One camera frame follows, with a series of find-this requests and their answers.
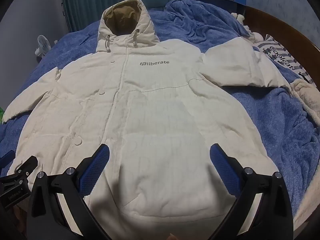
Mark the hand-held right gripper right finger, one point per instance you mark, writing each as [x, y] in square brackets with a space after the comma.
[223, 167]

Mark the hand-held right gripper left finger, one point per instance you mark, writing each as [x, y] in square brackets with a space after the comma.
[96, 170]

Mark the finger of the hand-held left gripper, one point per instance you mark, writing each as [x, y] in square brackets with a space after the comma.
[6, 155]
[25, 167]

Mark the white hooded jacket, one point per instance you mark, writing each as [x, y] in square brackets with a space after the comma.
[160, 110]

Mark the blue fleece blanket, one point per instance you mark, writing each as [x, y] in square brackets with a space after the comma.
[272, 122]

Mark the white fleece blanket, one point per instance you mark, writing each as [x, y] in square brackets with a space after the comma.
[308, 110]

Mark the small white fan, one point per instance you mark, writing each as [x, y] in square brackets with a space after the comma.
[43, 44]

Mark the striped printed pillow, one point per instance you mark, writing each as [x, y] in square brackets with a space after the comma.
[282, 52]

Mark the white plush toy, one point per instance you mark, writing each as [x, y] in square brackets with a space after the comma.
[247, 27]

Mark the wooden headboard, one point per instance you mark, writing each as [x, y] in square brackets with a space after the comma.
[287, 26]

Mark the teal curtain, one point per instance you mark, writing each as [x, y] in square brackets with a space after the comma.
[87, 0]

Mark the dark chair headrest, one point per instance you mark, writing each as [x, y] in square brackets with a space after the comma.
[152, 0]

